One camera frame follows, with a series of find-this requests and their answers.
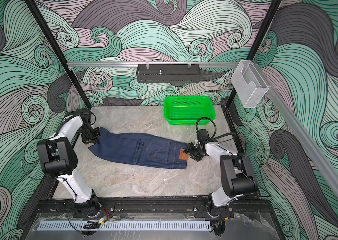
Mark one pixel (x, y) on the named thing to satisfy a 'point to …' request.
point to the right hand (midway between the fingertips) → (187, 152)
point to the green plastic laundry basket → (189, 110)
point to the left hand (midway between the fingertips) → (99, 140)
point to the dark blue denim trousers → (142, 149)
